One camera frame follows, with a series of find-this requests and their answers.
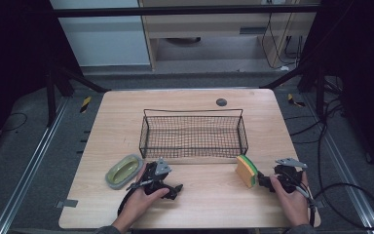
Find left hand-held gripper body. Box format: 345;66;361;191
126;157;173;197

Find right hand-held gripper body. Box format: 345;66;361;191
273;157;309;193

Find yellow and green sponge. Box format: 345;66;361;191
234;154;260;189

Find green and grey soap dish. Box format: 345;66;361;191
104;153;144;191

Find black wire mesh basket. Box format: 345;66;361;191
138;108;249;160

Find person's right hand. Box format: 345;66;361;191
269;171;311;227

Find person's left hand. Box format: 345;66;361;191
111;163;170;234

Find yellow and black striped tape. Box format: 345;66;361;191
79;96;93;114
286;93;307;108

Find black metal stand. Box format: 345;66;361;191
260;61;327;119
44;61;112;129

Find dark curtain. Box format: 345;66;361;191
0;0;85;160
299;0;374;181

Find white cabinet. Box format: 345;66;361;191
49;0;152;68

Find light wooden desk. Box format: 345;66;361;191
137;0;320;71

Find black horizontal bar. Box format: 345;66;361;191
52;4;321;19

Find right hand-held gripper black cable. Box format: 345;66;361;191
292;180;318;228

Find hand-held gripper black cable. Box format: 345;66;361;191
292;180;318;228
117;187;136;216

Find black floor cable loop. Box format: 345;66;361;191
284;97;374;231

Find left hand-held gripper black cable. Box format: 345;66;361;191
117;187;136;216

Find aluminium floor rail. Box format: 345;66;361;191
304;93;374;234
0;97;70;234

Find black hanging cables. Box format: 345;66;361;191
260;12;305;70

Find thin black floor cable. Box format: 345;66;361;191
0;111;29;135

